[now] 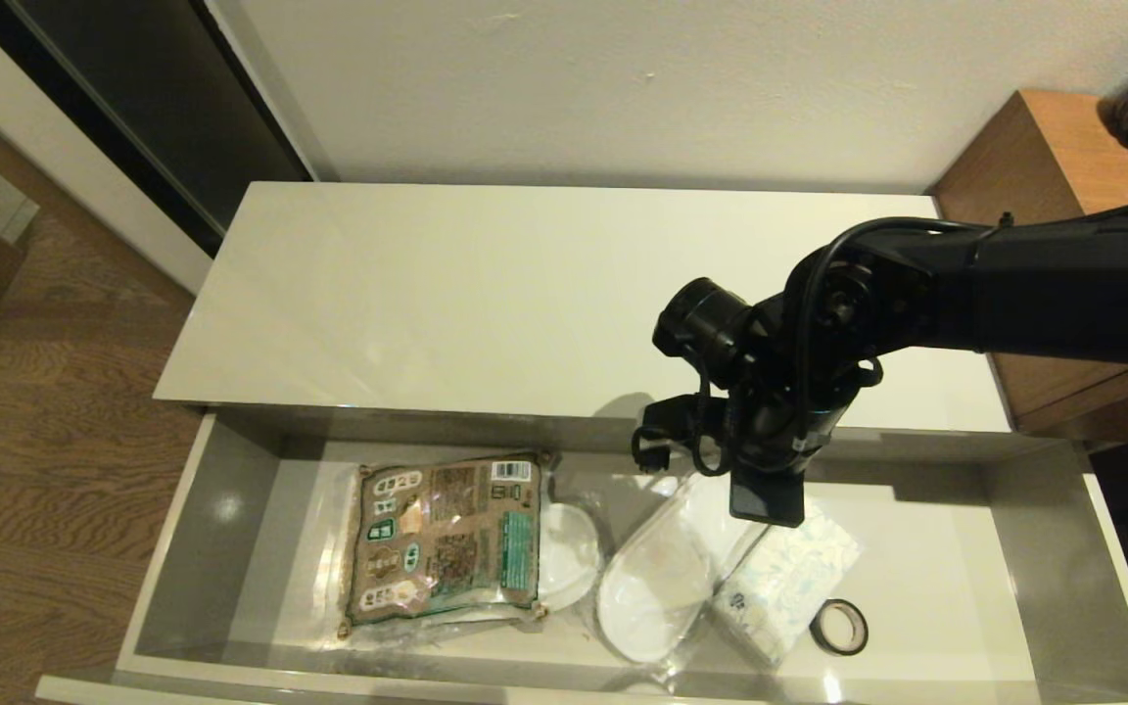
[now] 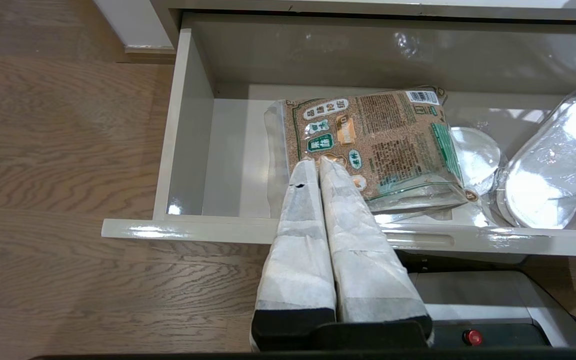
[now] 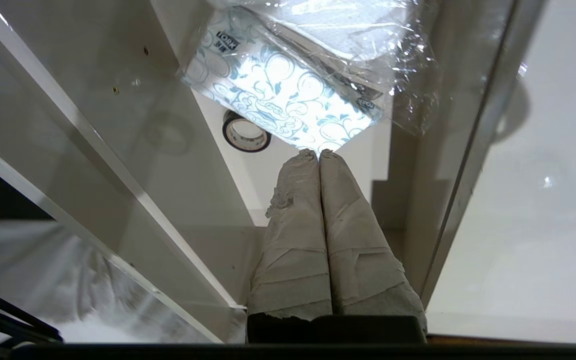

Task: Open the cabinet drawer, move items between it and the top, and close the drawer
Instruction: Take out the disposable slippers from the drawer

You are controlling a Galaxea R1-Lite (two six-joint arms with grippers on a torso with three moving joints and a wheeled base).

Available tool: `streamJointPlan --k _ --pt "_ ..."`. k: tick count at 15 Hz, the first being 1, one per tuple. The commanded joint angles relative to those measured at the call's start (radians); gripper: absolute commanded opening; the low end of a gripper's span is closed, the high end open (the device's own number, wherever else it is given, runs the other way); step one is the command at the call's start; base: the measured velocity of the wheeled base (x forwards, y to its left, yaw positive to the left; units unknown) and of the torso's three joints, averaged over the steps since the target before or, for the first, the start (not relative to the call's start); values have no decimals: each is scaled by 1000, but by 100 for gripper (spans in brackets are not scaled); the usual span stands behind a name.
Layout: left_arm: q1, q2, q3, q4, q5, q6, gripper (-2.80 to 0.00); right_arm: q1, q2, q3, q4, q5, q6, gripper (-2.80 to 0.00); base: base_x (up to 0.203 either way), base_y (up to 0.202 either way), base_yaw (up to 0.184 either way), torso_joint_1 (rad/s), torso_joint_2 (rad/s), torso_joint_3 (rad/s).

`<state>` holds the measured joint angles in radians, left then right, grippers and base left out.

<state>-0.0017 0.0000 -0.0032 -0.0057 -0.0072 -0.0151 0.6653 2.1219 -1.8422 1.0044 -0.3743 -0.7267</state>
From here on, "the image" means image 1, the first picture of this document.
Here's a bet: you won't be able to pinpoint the plastic tissue pack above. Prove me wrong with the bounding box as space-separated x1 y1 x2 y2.
710 499 867 670

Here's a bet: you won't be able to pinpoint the white slippers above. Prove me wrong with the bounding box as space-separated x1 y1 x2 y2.
593 470 771 679

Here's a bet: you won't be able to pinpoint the white deep cabinet drawer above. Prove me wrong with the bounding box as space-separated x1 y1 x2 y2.
35 409 1128 705

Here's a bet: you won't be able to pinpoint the black tape roll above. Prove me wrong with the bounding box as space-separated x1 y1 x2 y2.
810 597 870 658

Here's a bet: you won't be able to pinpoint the white round pads pack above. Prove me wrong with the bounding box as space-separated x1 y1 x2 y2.
536 500 603 614

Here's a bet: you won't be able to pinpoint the white glossy low cabinet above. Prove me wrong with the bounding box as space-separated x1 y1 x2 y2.
35 182 1128 705

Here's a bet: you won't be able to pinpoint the brown printed snack bag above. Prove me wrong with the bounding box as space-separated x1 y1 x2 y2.
342 451 547 629

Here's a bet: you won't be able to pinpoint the brown wooden side table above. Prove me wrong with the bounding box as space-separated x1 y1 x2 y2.
929 89 1128 447

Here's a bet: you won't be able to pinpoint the dark door panel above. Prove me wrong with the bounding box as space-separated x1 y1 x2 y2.
0 0 317 259

